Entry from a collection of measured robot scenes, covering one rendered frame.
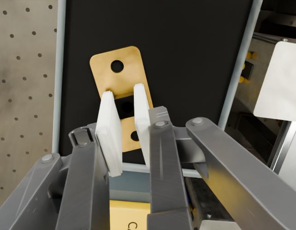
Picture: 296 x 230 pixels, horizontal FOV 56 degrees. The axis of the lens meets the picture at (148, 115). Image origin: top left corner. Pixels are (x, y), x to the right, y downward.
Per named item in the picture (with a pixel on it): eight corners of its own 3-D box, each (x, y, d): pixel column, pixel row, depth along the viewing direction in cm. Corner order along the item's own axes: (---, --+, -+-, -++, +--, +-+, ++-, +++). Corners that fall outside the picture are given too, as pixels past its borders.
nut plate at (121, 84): (161, 141, 24) (163, 148, 23) (118, 151, 24) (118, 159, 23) (138, 44, 20) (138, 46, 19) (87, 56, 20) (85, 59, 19)
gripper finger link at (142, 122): (134, 122, 14) (148, 119, 14) (133, 84, 21) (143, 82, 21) (147, 169, 16) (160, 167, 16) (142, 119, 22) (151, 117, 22)
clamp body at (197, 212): (194, 146, 78) (245, 258, 44) (152, 142, 76) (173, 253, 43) (200, 122, 75) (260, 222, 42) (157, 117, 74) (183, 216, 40)
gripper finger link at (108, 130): (123, 175, 16) (109, 179, 16) (122, 124, 22) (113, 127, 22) (108, 129, 14) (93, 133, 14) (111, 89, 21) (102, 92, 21)
